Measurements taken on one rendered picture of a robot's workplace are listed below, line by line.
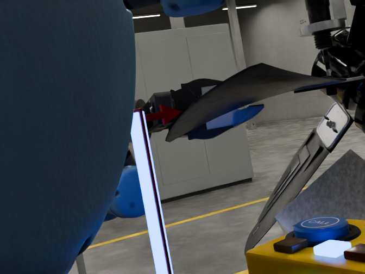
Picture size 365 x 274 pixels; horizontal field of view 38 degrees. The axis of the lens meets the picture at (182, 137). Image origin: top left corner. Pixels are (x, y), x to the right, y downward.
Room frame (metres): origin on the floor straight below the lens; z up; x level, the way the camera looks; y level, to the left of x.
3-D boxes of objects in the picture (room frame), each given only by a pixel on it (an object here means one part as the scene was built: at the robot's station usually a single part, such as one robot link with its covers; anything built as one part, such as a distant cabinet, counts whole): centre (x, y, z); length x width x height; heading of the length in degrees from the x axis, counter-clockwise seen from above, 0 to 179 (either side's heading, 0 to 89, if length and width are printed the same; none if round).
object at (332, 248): (0.34, -0.08, 1.08); 0.02 x 0.02 x 0.01; 36
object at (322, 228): (0.39, -0.09, 1.08); 0.04 x 0.04 x 0.02
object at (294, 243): (0.37, -0.06, 1.08); 0.02 x 0.02 x 0.01; 36
